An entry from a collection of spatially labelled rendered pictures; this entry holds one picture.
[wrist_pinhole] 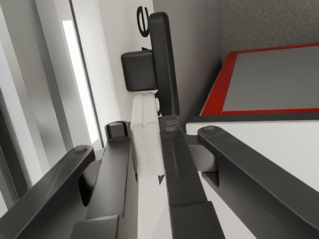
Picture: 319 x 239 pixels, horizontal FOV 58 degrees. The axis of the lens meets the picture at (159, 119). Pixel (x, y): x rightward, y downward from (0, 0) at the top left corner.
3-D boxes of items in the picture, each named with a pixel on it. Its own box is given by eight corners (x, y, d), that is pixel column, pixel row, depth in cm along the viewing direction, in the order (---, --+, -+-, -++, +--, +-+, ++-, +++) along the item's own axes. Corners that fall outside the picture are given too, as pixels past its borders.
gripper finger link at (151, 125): (144, 126, 15) (158, 124, 15) (144, 92, 21) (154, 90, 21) (152, 177, 16) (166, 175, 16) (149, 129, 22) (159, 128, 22)
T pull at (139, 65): (169, 10, 19) (163, 11, 18) (181, 115, 22) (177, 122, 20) (120, 18, 20) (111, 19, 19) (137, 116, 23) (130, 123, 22)
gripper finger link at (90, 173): (136, 184, 14) (74, 194, 14) (138, 142, 18) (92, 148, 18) (131, 157, 13) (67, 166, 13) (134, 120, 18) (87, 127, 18)
